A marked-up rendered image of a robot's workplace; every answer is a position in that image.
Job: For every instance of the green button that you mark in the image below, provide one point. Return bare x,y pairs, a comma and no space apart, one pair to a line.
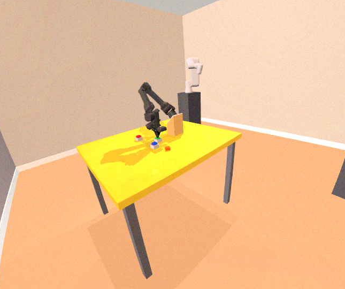
158,140

